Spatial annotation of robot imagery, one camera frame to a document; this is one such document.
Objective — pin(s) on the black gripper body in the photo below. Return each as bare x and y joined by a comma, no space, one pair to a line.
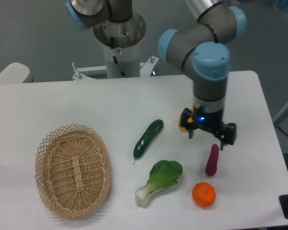
213,123

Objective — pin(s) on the green cucumber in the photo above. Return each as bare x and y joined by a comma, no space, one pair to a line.
147,137

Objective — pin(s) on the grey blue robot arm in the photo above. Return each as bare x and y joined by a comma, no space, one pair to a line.
200,53

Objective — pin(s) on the yellow bell pepper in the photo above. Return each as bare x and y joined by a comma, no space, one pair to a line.
186,119

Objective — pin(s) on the purple sweet potato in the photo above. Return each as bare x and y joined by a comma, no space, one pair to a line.
211,166

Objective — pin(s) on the green bok choy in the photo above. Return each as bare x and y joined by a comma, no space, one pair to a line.
163,175

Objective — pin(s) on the orange tangerine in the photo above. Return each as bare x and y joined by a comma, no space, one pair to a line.
204,195

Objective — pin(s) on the woven wicker basket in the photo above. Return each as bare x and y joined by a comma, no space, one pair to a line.
73,171

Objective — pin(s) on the white chair armrest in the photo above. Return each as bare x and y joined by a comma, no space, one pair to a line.
16,73

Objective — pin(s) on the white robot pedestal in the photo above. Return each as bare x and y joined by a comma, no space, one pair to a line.
121,44

